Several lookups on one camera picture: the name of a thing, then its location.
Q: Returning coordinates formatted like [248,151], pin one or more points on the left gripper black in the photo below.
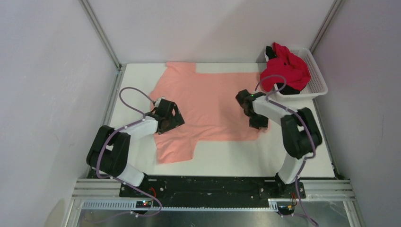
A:
[177,120]

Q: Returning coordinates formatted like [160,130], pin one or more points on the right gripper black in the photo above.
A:
[263,123]

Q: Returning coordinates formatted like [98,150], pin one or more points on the salmon pink t-shirt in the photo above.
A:
[208,106]

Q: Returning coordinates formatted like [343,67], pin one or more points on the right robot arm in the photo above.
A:
[300,135]

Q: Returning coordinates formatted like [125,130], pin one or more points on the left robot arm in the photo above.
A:
[110,149]

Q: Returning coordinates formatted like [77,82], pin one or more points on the black t-shirt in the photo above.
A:
[286,89]

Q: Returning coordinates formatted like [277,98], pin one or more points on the red t-shirt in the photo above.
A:
[285,70]

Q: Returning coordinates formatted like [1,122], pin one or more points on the white plastic basket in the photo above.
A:
[315,87]

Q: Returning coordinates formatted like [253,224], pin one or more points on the left controller board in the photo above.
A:
[143,204]

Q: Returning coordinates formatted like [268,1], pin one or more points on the controller board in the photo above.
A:
[143,204]
[286,210]

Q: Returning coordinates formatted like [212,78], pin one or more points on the right controller board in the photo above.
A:
[286,210]

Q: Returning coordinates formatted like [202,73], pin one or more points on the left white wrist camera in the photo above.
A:
[158,101]

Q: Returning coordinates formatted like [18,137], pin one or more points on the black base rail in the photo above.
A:
[215,192]

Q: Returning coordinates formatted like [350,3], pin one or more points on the left aluminium frame post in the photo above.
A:
[100,32]

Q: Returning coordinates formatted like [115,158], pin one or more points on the aluminium frame post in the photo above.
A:
[334,9]
[100,32]

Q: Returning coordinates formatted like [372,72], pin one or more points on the right aluminium frame post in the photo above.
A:
[334,9]

